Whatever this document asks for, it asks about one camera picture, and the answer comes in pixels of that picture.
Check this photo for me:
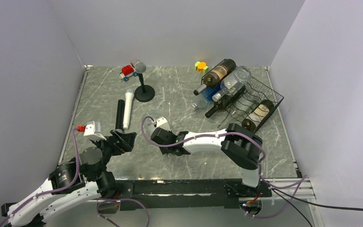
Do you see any black white handheld microphone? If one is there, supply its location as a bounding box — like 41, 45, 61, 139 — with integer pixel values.
115, 89, 134, 132

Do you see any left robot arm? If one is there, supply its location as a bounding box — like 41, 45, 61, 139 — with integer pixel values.
0, 124, 137, 227

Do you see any dark wine bottle silver neck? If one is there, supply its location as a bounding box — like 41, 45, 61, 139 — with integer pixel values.
193, 59, 236, 96

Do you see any clear round bottle front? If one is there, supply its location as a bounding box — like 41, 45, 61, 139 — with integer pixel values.
212, 66, 251, 102

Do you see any black base bar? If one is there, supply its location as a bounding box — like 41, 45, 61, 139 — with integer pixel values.
116, 178, 258, 211

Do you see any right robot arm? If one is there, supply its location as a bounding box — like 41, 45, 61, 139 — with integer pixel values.
144, 123, 265, 196

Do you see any glitter microphone on stand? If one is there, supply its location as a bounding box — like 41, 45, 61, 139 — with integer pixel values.
130, 58, 147, 74

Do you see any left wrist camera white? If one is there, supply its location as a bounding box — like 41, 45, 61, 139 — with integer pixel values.
83, 121, 106, 141

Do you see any yellow green toy block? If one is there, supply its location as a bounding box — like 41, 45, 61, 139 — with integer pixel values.
194, 61, 209, 73

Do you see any blue square glass bottle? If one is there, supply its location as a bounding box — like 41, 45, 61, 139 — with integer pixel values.
192, 84, 220, 109

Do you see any clear glass bottle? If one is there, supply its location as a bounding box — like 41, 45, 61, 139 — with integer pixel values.
223, 93, 257, 123

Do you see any dark green wine bottle front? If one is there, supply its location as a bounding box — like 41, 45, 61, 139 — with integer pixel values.
242, 99, 274, 132

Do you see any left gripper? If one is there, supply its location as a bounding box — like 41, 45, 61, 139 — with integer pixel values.
90, 129, 137, 180

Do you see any red toy block car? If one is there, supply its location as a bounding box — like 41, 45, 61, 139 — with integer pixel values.
119, 65, 138, 81

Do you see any dark wine bottle black neck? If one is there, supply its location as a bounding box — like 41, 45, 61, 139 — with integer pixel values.
205, 94, 240, 118

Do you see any black wire wine rack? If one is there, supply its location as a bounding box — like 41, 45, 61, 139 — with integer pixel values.
194, 59, 284, 133

